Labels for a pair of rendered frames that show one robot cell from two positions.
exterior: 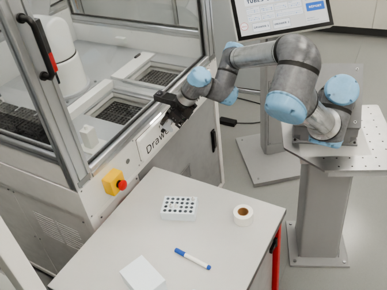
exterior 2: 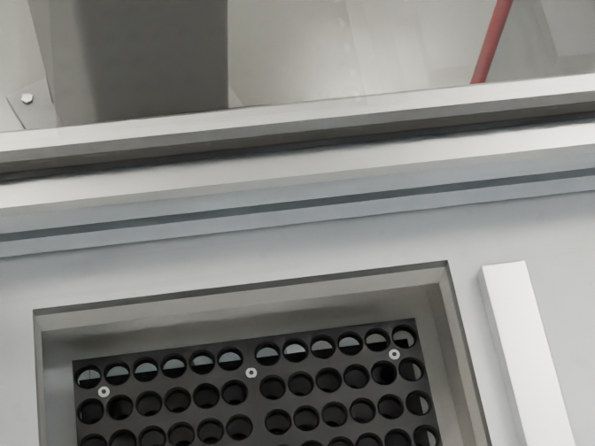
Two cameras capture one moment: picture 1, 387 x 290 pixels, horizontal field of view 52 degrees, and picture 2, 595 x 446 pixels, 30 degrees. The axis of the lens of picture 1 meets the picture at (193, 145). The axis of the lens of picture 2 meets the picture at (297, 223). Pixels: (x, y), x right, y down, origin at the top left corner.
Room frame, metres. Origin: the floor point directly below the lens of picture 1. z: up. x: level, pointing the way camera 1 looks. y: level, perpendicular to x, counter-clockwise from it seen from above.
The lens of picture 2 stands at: (1.81, 0.18, 1.43)
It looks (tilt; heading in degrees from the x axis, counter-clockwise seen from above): 62 degrees down; 221
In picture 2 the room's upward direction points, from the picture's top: 6 degrees clockwise
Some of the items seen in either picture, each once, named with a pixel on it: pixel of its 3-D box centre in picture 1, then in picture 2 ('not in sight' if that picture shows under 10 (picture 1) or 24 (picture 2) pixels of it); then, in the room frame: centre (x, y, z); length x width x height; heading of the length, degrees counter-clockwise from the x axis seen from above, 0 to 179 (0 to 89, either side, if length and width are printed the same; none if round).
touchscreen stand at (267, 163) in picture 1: (277, 94); not in sight; (2.06, -0.56, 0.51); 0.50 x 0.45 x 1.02; 4
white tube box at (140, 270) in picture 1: (143, 280); not in sight; (0.71, 0.21, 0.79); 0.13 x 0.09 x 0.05; 35
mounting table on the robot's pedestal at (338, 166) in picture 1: (334, 145); not in sight; (1.30, -0.61, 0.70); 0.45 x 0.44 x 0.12; 79
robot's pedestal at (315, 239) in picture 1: (322, 195); not in sight; (1.31, -0.59, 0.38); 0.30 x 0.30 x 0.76; 79
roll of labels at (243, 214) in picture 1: (243, 215); not in sight; (0.92, -0.14, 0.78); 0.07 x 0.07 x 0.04
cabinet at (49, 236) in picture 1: (107, 174); not in sight; (1.67, 0.50, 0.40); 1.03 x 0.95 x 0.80; 145
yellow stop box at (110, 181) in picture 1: (114, 182); not in sight; (1.08, 0.31, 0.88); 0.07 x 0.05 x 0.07; 145
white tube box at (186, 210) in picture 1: (179, 208); not in sight; (0.99, 0.08, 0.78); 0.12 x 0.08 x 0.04; 76
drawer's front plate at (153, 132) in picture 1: (160, 130); not in sight; (1.36, 0.13, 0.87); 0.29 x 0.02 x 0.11; 145
